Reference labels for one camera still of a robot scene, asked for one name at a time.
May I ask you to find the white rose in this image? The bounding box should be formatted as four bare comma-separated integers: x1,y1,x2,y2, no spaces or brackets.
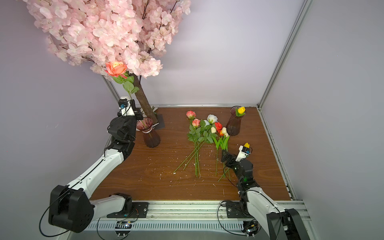
191,113,219,178

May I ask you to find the pink orange rose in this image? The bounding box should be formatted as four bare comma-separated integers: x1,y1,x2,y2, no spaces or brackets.
105,62,139,99

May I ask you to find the white tulip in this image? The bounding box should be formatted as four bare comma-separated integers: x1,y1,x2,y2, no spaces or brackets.
211,127,219,176

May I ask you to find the red rose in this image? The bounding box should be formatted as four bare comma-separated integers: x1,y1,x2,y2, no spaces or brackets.
215,122,223,133

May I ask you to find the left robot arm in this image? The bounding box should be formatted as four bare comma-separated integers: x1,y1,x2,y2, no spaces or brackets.
46,98,143,233

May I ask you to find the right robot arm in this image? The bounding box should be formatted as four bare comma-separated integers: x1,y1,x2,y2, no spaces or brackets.
221,148,310,240

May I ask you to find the orange tulip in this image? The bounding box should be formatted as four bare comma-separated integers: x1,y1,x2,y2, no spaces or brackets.
216,128,230,181

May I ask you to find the dark glass vase right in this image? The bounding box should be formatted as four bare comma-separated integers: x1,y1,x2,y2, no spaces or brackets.
226,106,246,136

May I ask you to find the dark glass vase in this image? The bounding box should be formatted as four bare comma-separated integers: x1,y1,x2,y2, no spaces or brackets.
137,117,161,148
226,106,246,136

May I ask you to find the dark glass vase left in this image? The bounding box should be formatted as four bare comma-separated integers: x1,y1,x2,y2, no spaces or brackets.
137,117,161,148

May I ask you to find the pink rose far left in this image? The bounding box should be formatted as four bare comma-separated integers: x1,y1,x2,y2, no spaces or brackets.
173,111,200,177

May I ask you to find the pink rose middle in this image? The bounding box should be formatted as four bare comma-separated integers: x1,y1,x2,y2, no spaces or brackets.
180,119,209,177

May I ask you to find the right controller board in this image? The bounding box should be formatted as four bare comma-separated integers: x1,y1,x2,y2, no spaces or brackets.
242,220,261,238

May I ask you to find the controller board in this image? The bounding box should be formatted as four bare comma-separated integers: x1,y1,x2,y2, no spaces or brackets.
242,220,261,238
115,221,133,240

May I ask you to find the pink cherry blossom tree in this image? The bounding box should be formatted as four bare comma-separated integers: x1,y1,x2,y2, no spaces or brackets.
26,0,191,121

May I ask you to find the left controller board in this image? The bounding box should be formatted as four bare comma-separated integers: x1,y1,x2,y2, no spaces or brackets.
115,221,133,240

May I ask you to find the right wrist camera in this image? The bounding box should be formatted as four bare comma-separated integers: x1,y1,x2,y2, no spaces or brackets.
236,145,253,162

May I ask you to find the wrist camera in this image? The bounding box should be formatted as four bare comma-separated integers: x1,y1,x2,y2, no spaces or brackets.
236,145,253,162
118,97,131,117

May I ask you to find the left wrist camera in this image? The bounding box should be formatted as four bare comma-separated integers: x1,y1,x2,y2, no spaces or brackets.
118,97,131,117

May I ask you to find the tree base plate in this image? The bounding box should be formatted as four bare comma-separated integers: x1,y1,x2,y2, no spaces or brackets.
153,114,166,130

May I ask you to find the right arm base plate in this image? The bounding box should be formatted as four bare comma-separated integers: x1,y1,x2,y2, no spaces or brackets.
224,201,252,219

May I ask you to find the aluminium front rail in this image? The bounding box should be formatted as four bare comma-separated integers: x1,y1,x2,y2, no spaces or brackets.
64,200,311,222

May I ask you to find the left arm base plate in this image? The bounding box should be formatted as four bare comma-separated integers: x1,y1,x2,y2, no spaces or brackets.
107,202,149,219

